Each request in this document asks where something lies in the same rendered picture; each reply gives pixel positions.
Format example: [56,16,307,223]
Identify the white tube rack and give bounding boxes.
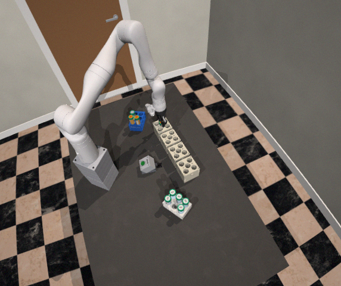
[163,198,192,220]

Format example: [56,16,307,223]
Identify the cream square bucket adapter with holes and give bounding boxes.
[168,142,190,168]
[160,129,181,154]
[152,121,172,141]

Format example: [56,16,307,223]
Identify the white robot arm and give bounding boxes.
[54,20,166,164]

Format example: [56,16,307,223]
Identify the cream tube adapter with holes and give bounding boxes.
[176,156,200,183]

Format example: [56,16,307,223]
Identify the blue tube rack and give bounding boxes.
[129,111,146,132]

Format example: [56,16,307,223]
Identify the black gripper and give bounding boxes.
[155,109,167,127]

